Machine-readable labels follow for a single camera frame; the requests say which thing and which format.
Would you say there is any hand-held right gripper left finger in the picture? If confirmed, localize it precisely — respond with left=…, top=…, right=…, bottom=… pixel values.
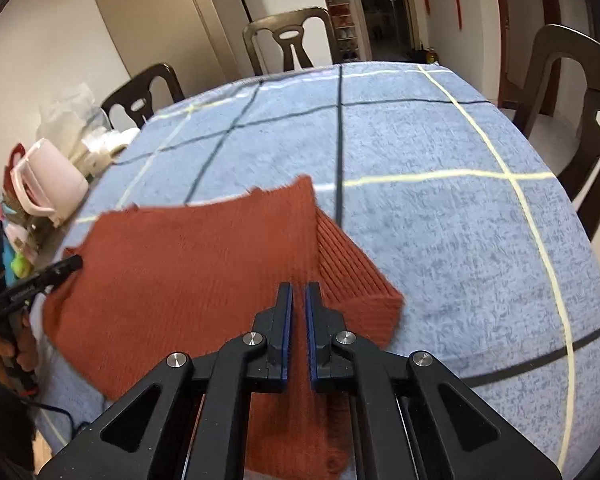
left=37, top=282, right=295, bottom=480

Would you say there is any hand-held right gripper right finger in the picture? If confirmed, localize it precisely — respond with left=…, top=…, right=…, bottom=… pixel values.
left=304, top=282, right=564, bottom=480

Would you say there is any rust red knit sweater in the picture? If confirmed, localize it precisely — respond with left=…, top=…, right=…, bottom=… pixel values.
left=42, top=175, right=406, bottom=480

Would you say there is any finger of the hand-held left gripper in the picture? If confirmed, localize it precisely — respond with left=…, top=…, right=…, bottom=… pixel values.
left=44, top=254, right=84, bottom=287

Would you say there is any blue checked blanket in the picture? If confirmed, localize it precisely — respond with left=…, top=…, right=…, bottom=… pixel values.
left=30, top=60, right=600, bottom=480

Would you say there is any shoe rack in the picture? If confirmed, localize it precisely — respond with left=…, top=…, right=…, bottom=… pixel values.
left=328, top=2, right=359, bottom=64

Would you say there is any beige tall cabinet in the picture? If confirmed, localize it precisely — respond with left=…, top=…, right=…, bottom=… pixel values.
left=89, top=0, right=262, bottom=97

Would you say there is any black cable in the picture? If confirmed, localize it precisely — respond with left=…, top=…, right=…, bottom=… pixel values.
left=22, top=394, right=90, bottom=437

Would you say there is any clear plastic bag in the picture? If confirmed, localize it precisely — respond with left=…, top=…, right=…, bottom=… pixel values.
left=36, top=82, right=112, bottom=161

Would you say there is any dark wooden chair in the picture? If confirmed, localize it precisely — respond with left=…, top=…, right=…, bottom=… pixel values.
left=512, top=24, right=600, bottom=243
left=243, top=7, right=334, bottom=77
left=101, top=63, right=185, bottom=130

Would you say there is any pink electric kettle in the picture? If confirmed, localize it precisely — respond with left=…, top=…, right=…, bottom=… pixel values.
left=10, top=138, right=90, bottom=229

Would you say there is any brown wooden door frame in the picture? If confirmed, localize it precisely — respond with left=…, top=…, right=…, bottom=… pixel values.
left=494, top=0, right=556, bottom=116

